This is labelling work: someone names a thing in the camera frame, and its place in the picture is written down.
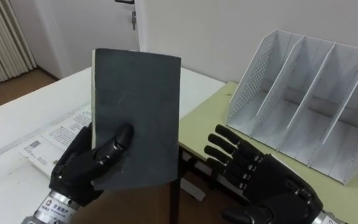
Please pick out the printed paper sheet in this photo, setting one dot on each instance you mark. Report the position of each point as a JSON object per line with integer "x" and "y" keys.
{"x": 57, "y": 138}

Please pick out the light green desk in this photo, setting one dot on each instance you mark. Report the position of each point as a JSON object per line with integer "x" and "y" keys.
{"x": 337, "y": 193}

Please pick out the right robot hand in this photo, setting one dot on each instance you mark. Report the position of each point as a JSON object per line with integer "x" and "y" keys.
{"x": 269, "y": 183}

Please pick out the keys in door lock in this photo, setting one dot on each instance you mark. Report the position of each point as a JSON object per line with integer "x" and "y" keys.
{"x": 133, "y": 20}

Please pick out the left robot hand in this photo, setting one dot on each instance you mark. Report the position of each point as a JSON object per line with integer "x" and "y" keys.
{"x": 79, "y": 168}

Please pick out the white desk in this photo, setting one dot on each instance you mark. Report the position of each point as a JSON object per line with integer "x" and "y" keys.
{"x": 26, "y": 130}

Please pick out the white door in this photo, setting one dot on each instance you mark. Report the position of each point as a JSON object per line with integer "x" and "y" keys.
{"x": 101, "y": 31}

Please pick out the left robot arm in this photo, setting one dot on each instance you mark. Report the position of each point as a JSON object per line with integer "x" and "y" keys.
{"x": 53, "y": 208}

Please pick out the dark grey book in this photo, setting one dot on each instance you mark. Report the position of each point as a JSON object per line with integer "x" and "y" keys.
{"x": 137, "y": 118}

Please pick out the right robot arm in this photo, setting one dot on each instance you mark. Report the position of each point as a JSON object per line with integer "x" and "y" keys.
{"x": 328, "y": 218}

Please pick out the white perforated file organizer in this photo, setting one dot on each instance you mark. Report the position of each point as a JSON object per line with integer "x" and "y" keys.
{"x": 303, "y": 105}

